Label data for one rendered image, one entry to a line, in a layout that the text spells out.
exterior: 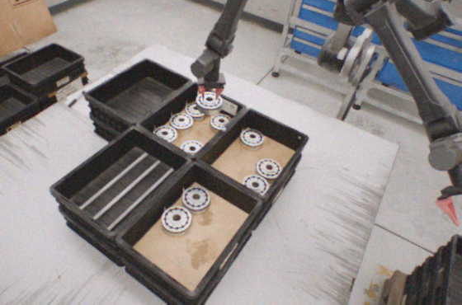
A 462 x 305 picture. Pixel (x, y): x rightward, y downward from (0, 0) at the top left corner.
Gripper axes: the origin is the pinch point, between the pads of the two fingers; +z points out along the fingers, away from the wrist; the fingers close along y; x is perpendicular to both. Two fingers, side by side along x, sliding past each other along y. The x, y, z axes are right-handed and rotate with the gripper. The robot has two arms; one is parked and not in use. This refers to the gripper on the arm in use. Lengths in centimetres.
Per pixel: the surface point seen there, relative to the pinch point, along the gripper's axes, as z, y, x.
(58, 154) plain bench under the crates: 36, -64, 9
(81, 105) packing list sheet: 35, -58, 43
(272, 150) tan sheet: 22.6, 27.7, -9.0
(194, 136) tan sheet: 22.6, -4.9, 2.5
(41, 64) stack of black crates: 56, -95, 115
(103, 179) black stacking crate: 23, -42, -17
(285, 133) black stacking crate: 16.3, 32.8, -5.8
